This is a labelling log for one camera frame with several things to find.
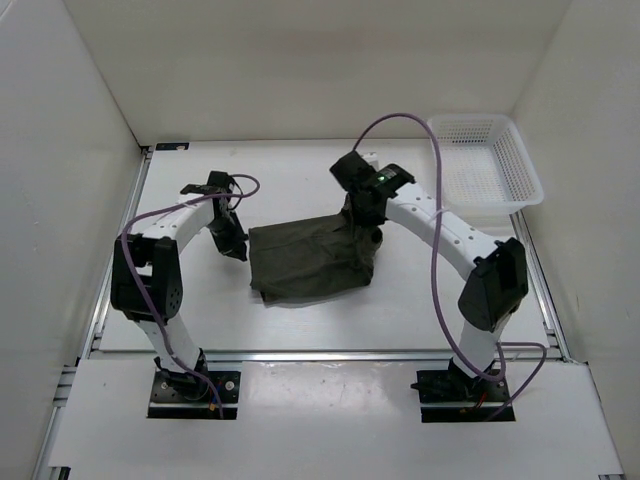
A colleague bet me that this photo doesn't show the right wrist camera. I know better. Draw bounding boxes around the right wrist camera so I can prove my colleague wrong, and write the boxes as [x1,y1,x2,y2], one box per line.
[361,152,380,171]

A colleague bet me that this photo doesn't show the aluminium left rail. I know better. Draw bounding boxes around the aluminium left rail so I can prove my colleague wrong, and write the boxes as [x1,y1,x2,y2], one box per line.
[77,145,154,362]

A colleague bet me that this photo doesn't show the white plastic basket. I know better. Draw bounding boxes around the white plastic basket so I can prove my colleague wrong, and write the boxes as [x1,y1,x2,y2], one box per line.
[428,114,544,217]

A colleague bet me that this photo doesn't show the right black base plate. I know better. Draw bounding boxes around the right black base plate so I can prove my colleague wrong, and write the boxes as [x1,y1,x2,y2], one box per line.
[411,370,516,424]

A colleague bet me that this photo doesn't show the aluminium front rail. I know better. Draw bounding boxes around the aluminium front rail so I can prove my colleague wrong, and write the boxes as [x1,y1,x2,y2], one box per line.
[79,347,481,364]

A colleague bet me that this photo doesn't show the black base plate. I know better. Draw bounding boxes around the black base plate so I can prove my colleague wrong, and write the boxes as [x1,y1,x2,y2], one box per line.
[411,370,516,424]
[147,363,241,420]

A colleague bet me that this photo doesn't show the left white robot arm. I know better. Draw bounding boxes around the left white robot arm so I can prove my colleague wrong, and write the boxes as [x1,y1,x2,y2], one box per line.
[110,171,260,409]

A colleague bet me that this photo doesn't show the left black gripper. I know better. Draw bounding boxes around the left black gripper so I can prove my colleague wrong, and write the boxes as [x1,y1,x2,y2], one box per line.
[207,210,249,261]

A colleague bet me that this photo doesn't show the black corner bracket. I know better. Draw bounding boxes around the black corner bracket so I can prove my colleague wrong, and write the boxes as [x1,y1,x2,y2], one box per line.
[155,142,190,151]

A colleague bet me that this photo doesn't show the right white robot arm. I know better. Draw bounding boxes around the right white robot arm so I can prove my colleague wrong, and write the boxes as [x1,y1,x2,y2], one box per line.
[330,151,529,401]

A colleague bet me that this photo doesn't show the olive green shorts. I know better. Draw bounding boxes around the olive green shorts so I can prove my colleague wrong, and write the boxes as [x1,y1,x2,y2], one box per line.
[249,210,383,304]

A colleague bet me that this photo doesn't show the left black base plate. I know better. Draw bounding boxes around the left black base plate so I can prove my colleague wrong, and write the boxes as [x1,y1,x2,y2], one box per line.
[147,363,241,420]

